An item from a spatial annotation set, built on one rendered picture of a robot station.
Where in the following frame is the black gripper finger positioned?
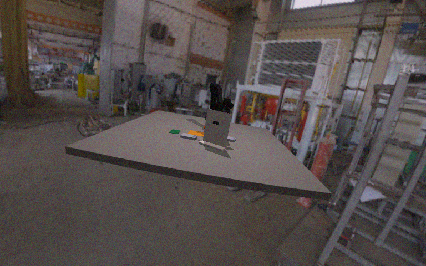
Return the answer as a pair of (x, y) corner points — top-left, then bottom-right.
(222, 105), (230, 113)

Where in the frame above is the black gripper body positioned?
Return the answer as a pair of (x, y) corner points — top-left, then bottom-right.
(224, 100), (234, 109)

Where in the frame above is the orange square mat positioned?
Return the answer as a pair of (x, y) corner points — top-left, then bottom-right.
(188, 130), (204, 137)

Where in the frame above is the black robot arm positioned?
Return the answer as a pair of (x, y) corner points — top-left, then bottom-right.
(209, 83), (231, 111)

